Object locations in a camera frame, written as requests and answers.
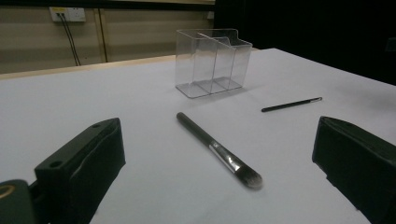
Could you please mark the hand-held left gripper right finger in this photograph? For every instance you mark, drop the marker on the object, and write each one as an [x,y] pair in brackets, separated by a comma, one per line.
[358,161]

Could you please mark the thin black makeup brush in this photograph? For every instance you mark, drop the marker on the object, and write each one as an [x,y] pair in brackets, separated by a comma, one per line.
[289,104]

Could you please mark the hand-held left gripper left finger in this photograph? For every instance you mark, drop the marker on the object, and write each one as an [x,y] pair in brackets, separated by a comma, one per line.
[77,174]

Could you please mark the white table mat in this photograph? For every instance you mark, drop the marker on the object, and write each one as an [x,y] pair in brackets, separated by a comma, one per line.
[149,93]

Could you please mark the wooden table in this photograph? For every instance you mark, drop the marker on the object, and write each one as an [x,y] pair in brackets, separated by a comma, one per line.
[93,66]

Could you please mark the thick black makeup brush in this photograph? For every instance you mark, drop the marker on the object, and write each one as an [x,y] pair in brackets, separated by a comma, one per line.
[202,138]

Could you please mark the clear acrylic organizer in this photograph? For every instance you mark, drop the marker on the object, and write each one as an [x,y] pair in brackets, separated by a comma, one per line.
[186,62]

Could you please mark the white wall socket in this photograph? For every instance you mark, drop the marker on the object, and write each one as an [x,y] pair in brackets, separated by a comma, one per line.
[74,14]

